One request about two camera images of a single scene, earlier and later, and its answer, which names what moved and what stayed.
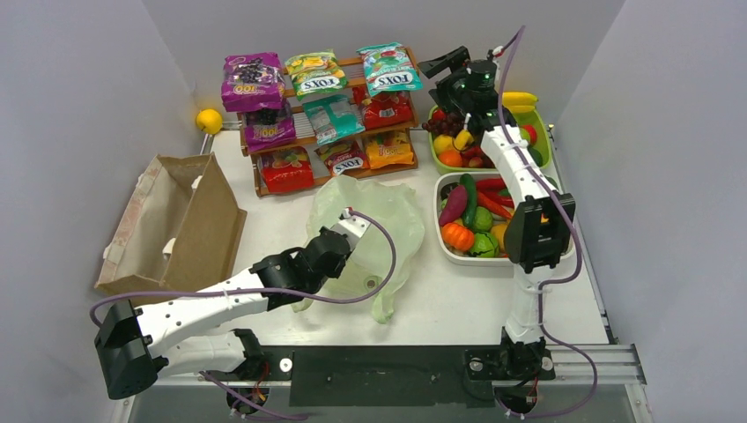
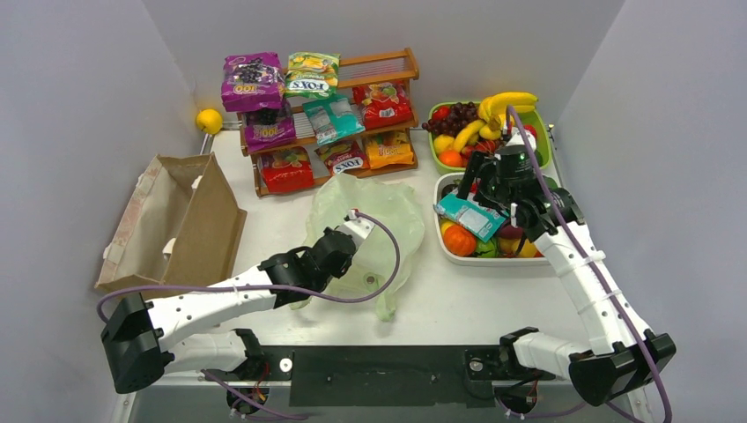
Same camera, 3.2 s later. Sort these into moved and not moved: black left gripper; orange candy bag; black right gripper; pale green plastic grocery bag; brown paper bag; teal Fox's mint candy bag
Moved: black right gripper; teal Fox's mint candy bag
Not moved: orange candy bag; pale green plastic grocery bag; black left gripper; brown paper bag
